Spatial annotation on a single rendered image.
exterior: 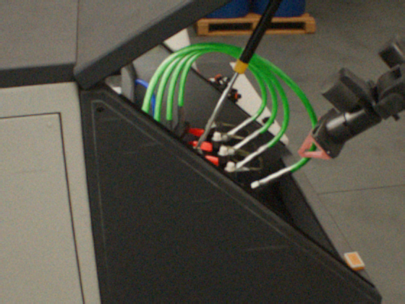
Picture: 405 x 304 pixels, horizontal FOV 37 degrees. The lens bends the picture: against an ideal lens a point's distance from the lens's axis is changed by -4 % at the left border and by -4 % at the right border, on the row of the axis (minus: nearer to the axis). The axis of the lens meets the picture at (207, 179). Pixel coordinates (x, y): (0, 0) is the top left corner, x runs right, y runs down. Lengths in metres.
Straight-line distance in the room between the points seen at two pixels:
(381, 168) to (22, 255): 3.03
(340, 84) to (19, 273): 0.68
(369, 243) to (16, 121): 2.43
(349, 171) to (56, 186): 2.92
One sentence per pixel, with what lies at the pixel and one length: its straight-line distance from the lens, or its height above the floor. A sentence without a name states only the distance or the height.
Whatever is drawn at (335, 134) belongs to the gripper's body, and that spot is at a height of 1.27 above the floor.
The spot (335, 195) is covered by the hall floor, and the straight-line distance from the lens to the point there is 3.53.
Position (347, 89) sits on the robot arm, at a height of 1.38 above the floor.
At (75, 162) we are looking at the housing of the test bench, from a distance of 1.00.
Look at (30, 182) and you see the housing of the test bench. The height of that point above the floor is 1.30.
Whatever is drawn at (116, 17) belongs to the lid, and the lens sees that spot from 1.03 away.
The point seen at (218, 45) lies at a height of 1.42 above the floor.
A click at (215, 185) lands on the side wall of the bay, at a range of 1.05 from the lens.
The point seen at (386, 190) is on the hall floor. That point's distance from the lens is 3.65.
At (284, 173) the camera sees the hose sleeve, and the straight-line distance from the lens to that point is 1.33.
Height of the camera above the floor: 1.80
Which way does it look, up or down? 30 degrees down
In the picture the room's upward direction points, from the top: straight up
